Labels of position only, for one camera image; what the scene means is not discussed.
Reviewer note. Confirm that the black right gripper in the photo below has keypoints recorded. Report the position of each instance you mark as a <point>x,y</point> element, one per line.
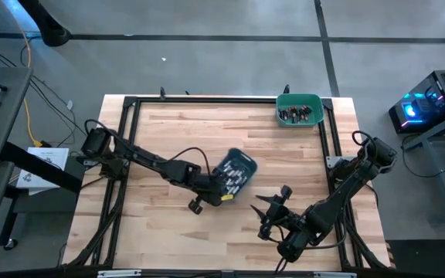
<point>278,214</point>

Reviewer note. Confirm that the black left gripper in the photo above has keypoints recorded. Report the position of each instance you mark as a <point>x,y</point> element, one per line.
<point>211,189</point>

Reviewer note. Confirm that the dark teal plastic bin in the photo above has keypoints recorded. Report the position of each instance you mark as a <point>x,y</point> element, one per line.
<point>247,162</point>

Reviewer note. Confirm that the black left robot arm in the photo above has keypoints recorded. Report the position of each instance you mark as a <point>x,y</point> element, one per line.
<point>149,158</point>

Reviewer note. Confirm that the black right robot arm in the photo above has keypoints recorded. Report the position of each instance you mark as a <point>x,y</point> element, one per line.
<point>346,189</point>

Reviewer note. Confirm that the yellow tape tag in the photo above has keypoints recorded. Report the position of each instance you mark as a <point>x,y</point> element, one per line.
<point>227,197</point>

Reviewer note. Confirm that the small black table clamp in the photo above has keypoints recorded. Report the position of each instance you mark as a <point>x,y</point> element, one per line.
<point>286,90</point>
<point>162,93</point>

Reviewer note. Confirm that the green plastic bin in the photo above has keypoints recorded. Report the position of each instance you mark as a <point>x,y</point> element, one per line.
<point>297,101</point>

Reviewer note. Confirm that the black yellow striped platform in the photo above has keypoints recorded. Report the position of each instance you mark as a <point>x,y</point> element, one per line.
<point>419,258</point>

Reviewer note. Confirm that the small white plug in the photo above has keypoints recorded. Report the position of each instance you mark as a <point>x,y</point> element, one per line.
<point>69,105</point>

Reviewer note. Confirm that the white paper booklet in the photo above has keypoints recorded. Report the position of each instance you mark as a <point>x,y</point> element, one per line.
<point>48,156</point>

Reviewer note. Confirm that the black crossbeam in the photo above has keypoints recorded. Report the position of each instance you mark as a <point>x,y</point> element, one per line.
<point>37,164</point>

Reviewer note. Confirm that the black caster wheel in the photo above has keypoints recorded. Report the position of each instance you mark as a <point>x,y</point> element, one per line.
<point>11,244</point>

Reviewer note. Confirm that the grey side table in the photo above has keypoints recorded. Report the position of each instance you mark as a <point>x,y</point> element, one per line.
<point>6,127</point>

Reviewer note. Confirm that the black stand base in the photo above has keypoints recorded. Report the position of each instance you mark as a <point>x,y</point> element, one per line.
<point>48,27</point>

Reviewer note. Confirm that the black aluminium table frame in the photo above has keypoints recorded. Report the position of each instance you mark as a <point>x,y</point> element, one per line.
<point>226,100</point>

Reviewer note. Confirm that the silver metal bracket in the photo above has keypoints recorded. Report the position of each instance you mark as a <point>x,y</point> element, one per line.
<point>334,275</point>
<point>118,273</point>

